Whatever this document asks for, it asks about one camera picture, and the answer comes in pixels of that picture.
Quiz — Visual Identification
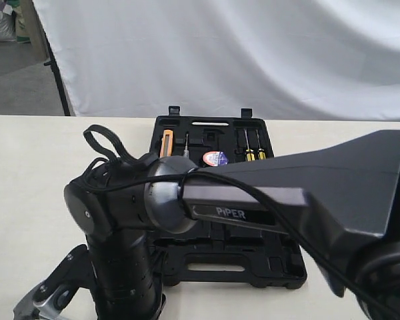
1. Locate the orange utility knife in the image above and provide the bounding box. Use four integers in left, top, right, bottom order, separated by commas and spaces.
159, 129, 173, 157

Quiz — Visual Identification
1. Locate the black backdrop stand pole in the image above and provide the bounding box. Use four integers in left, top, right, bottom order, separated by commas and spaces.
43, 33, 71, 117

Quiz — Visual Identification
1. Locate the white backdrop cloth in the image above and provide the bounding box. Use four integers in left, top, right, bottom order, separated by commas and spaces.
34, 1, 400, 121

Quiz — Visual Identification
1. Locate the white woven sack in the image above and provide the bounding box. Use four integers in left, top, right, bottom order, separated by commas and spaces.
0, 1, 15, 42

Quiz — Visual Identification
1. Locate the black electrical tape roll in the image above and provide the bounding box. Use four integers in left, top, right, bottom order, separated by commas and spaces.
202, 151, 229, 167

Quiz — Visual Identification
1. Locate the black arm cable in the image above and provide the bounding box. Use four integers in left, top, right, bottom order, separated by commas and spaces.
82, 123, 374, 320

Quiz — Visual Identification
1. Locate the large yellow black screwdriver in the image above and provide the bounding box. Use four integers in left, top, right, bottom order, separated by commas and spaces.
244, 129, 255, 161

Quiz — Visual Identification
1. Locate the clear tester screwdriver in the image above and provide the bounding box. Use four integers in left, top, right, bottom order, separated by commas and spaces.
183, 131, 189, 158

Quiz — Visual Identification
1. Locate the black plastic tool case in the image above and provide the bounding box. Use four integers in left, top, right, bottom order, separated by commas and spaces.
149, 105, 307, 289

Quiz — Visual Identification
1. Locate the small yellow black screwdriver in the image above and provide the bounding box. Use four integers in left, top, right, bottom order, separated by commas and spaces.
255, 129, 267, 160

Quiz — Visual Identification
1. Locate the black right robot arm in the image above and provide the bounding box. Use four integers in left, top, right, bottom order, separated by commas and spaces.
64, 130, 400, 319

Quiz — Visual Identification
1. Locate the green printed bag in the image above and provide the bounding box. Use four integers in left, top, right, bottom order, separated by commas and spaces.
7, 0, 31, 44

